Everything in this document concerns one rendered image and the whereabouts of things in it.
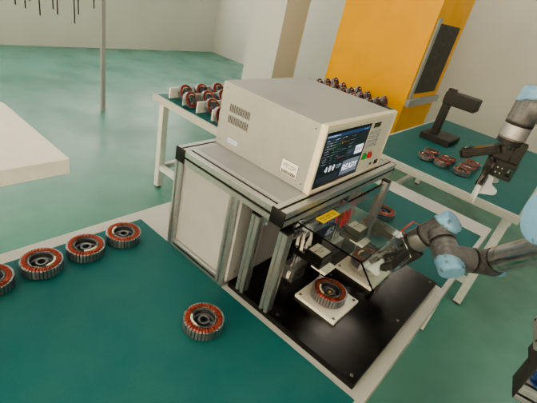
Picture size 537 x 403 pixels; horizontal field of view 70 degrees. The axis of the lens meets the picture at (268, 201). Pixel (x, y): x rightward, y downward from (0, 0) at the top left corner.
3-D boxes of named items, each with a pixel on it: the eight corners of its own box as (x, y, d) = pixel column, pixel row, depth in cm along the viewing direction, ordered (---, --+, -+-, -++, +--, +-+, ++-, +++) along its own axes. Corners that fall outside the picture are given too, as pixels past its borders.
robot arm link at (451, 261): (483, 270, 107) (472, 237, 114) (447, 265, 105) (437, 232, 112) (467, 283, 113) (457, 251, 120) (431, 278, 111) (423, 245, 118)
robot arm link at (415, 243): (412, 229, 120) (422, 221, 126) (401, 236, 123) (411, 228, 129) (427, 250, 119) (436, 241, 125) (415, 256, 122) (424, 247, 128)
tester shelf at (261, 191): (391, 174, 147) (395, 164, 145) (281, 229, 98) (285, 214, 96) (301, 131, 169) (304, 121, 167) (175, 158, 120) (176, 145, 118)
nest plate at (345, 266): (388, 273, 143) (389, 271, 142) (370, 291, 132) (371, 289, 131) (354, 253, 150) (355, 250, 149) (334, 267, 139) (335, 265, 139)
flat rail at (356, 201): (384, 189, 147) (387, 183, 146) (285, 244, 103) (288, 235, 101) (381, 189, 148) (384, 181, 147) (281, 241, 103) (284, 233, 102)
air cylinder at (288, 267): (304, 274, 132) (308, 261, 129) (291, 283, 127) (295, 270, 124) (292, 266, 135) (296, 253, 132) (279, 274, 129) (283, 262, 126)
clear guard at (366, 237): (411, 257, 111) (419, 241, 108) (373, 293, 94) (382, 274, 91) (320, 205, 127) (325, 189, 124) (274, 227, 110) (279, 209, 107)
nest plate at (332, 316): (357, 303, 125) (358, 300, 125) (333, 325, 114) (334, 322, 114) (320, 277, 133) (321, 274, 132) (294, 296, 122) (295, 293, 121)
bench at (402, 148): (514, 227, 390) (555, 160, 354) (463, 311, 257) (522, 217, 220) (413, 180, 445) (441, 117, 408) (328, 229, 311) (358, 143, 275)
